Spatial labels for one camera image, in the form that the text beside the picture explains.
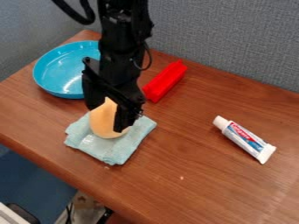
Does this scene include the white toothpaste tube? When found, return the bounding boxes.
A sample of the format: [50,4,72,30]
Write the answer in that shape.
[212,115,276,165]

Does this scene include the blue plastic plate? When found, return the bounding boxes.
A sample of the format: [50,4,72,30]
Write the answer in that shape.
[31,40,100,99]

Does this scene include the orange egg-shaped sponge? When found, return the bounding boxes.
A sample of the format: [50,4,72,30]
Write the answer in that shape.
[88,97,129,139]

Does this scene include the red plastic block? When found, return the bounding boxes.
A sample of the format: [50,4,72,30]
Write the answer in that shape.
[142,59,186,103]

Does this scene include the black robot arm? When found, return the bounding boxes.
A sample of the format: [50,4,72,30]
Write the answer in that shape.
[81,0,153,132]

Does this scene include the light blue folded cloth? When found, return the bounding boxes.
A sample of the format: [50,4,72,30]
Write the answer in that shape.
[64,113,156,165]

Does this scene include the objects under table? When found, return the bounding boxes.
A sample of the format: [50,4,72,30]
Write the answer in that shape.
[0,192,114,224]

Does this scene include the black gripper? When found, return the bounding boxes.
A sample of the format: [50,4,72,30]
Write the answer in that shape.
[81,43,146,133]

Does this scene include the black cable loop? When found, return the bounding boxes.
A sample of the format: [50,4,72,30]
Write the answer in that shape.
[50,0,97,26]

